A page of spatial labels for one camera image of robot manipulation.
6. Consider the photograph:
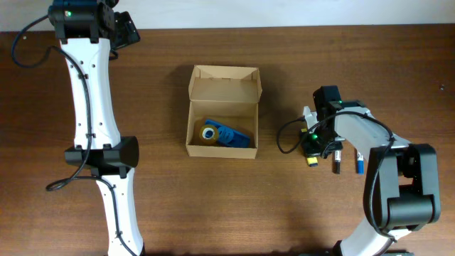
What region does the black whiteboard marker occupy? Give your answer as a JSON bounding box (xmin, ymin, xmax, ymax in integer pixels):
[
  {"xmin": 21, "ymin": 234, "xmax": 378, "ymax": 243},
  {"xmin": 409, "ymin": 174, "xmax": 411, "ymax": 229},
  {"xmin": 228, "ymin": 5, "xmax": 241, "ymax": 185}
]
[{"xmin": 334, "ymin": 150, "xmax": 341, "ymax": 174}]

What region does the yellow highlighter pen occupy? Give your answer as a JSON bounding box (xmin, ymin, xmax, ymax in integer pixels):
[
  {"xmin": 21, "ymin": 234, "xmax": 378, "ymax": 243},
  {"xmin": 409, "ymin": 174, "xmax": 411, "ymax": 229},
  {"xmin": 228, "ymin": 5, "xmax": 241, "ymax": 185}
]
[{"xmin": 300, "ymin": 128, "xmax": 318, "ymax": 167}]

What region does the blue whiteboard marker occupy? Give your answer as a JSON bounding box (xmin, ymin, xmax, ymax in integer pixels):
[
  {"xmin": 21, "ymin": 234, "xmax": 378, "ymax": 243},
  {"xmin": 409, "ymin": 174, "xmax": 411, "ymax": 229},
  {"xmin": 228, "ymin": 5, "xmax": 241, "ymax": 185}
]
[{"xmin": 356, "ymin": 150, "xmax": 364, "ymax": 175}]

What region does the blue plastic case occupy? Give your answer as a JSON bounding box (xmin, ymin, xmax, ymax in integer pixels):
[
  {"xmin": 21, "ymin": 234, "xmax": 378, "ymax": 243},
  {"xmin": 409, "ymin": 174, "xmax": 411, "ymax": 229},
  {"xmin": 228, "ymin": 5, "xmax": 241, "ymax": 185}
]
[{"xmin": 204, "ymin": 119, "xmax": 250, "ymax": 148}]

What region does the brown cardboard box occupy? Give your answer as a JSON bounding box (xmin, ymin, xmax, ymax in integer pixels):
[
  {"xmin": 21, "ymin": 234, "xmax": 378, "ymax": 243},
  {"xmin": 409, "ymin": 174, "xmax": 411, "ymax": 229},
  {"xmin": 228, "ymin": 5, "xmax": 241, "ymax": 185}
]
[{"xmin": 186, "ymin": 65, "xmax": 262, "ymax": 159}]

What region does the yellow tape roll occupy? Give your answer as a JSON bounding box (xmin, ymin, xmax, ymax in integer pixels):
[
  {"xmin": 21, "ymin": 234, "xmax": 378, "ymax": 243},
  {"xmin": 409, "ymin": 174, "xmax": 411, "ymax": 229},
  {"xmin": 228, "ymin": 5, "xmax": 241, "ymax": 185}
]
[{"xmin": 199, "ymin": 124, "xmax": 219, "ymax": 145}]

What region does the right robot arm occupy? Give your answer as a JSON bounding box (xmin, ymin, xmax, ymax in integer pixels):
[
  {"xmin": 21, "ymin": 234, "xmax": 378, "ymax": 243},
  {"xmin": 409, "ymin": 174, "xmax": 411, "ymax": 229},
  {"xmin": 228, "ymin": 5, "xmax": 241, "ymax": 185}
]
[{"xmin": 301, "ymin": 85, "xmax": 441, "ymax": 256}]

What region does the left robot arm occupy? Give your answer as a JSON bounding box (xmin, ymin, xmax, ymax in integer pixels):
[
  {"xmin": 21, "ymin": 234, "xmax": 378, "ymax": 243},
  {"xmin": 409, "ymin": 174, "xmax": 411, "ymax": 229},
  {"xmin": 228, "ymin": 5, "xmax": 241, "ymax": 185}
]
[{"xmin": 47, "ymin": 0, "xmax": 145, "ymax": 255}]

